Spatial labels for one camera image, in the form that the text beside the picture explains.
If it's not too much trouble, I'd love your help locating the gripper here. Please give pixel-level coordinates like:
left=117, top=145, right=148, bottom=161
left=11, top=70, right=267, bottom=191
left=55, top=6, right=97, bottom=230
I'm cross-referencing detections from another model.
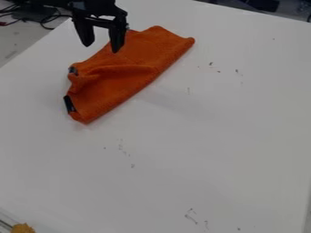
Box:
left=66, top=0, right=130, bottom=55

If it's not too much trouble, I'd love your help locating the orange cloth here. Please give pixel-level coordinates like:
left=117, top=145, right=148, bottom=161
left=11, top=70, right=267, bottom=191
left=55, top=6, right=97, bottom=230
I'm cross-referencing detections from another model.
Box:
left=62, top=25, right=197, bottom=125

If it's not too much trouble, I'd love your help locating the yellow cloth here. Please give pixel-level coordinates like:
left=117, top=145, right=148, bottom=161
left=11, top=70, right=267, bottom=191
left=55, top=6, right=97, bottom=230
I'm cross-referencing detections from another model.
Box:
left=9, top=222, right=37, bottom=233

